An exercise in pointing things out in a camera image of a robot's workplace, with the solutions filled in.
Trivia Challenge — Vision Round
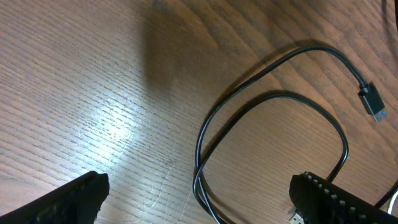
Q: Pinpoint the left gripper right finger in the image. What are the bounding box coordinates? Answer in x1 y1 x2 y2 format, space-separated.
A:
289 172 397 224

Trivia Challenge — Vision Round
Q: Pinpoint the black USB cable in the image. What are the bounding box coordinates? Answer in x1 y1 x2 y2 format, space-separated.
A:
192 93 398 224
194 45 389 224

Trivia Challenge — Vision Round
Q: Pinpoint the white USB cable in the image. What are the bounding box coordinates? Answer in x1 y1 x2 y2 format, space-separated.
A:
289 190 398 224

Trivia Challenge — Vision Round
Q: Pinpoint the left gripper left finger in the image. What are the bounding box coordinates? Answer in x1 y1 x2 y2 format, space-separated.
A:
1 171 109 224

